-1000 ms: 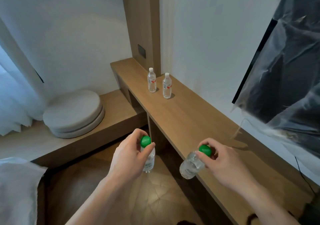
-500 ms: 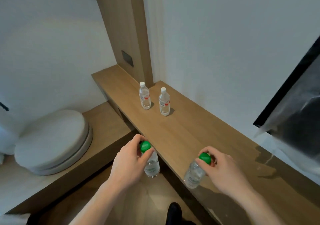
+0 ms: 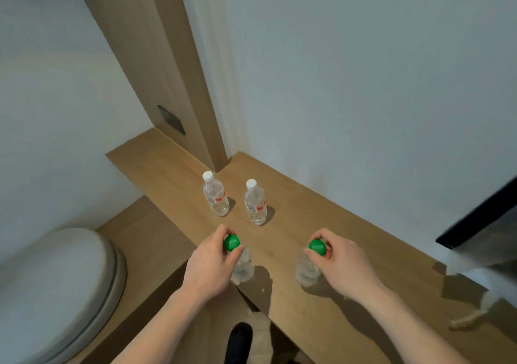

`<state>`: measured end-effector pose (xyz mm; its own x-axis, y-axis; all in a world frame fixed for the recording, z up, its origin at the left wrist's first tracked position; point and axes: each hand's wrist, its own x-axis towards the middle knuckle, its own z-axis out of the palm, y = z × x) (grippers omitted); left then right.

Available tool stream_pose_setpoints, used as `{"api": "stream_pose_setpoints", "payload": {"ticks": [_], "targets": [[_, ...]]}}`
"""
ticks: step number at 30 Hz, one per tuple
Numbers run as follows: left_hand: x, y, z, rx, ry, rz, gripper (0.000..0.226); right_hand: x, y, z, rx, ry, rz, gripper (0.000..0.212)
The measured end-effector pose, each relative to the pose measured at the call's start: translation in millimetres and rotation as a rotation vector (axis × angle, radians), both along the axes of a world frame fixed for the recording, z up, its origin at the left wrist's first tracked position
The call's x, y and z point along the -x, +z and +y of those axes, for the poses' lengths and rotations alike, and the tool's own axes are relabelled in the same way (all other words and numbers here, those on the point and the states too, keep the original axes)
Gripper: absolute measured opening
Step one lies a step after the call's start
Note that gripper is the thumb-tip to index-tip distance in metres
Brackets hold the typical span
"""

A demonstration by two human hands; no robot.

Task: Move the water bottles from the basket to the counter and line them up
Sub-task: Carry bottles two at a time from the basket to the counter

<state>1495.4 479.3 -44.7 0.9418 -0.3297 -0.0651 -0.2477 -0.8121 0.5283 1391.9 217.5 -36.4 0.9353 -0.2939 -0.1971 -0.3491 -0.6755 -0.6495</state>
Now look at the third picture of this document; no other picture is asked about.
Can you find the person's right hand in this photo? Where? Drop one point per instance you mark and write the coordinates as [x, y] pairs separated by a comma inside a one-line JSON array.
[[347, 266]]

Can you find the person's left hand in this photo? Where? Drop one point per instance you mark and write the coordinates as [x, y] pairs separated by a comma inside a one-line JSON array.
[[206, 266]]

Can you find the person's right middle finger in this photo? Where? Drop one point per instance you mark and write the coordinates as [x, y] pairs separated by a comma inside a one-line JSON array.
[[329, 251]]

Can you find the person's left thumb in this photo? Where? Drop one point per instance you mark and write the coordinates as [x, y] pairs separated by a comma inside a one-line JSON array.
[[237, 256]]

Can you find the person's right thumb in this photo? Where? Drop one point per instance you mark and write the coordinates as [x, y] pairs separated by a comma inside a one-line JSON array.
[[313, 258]]

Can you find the green capped clear water bottle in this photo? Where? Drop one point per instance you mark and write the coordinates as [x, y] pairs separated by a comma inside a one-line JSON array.
[[244, 269], [305, 273]]

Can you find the person's right forearm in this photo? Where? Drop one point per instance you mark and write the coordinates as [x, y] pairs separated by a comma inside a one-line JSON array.
[[408, 327]]

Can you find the person's left forearm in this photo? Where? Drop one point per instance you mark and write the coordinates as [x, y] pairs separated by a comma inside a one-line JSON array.
[[155, 327]]

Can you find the white capped clear water bottle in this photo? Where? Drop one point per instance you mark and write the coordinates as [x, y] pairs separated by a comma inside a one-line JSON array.
[[255, 204], [216, 196]]

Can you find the low wooden cabinet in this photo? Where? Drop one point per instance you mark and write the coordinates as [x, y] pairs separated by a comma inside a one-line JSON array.
[[153, 246]]

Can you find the person's black shoe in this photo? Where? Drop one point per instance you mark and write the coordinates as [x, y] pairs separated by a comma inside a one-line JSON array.
[[239, 343]]

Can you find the grey metal strike plate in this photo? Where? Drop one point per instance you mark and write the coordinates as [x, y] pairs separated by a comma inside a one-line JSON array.
[[171, 120]]

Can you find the white fixture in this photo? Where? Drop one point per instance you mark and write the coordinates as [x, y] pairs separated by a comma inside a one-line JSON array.
[[478, 313]]

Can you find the wooden door frame post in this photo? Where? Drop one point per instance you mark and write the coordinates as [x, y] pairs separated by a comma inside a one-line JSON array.
[[161, 52]]

